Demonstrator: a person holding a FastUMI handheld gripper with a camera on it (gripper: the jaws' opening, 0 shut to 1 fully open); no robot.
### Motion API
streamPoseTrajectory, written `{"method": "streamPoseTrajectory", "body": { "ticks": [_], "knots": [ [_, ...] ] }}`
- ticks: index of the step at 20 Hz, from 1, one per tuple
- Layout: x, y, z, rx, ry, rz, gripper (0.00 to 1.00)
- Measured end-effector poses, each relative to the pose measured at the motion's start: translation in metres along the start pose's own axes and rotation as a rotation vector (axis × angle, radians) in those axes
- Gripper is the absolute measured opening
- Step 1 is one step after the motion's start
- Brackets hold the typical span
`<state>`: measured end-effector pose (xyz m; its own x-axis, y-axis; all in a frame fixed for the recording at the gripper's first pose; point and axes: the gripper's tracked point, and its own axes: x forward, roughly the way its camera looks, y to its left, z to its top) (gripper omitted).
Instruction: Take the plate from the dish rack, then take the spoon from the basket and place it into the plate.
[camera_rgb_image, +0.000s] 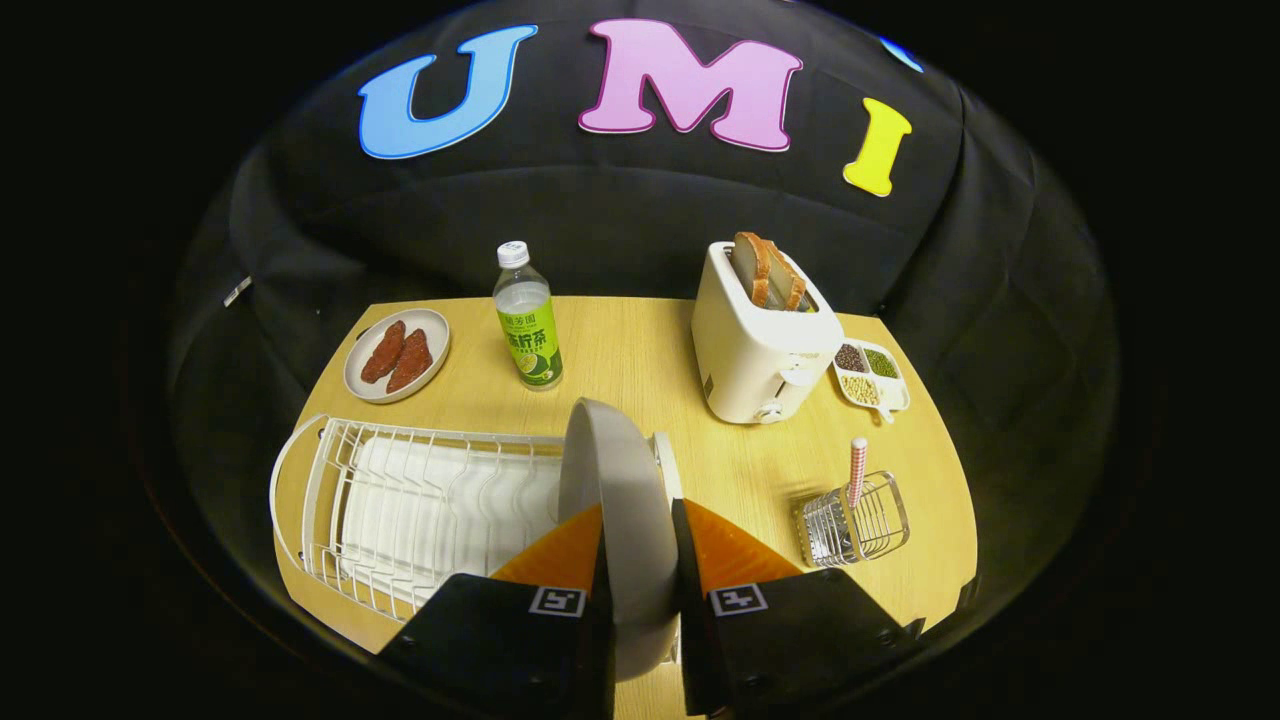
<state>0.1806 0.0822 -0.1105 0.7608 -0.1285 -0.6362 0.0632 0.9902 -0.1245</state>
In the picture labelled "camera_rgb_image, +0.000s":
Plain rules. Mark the heap of dark red beans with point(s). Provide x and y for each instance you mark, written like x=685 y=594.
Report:
x=850 y=357

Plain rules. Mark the heap of green beans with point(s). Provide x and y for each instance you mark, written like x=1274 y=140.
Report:
x=882 y=363

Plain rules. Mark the red-brown meat piece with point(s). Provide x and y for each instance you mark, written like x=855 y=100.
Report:
x=383 y=352
x=410 y=362

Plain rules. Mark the heap of yellow soybeans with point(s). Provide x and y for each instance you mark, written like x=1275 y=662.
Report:
x=860 y=390

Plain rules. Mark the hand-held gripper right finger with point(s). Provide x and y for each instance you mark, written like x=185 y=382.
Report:
x=780 y=640

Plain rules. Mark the black backdrop cloth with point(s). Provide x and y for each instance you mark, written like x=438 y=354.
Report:
x=620 y=220

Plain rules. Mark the white cloth clip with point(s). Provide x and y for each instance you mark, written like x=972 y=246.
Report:
x=237 y=291

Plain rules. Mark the small beige plate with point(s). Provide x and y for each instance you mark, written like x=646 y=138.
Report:
x=432 y=335

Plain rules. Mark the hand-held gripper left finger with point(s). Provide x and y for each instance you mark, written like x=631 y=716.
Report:
x=500 y=640

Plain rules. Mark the white drain tray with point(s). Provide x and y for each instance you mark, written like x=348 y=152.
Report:
x=515 y=505

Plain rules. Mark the green label drink bottle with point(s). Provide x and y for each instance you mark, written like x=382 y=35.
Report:
x=530 y=335

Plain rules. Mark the white divided dish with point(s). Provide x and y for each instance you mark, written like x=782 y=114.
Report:
x=893 y=398

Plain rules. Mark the white toaster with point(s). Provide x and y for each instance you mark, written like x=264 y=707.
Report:
x=745 y=360

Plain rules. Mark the grey round plate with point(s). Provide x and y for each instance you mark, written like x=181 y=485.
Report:
x=625 y=500

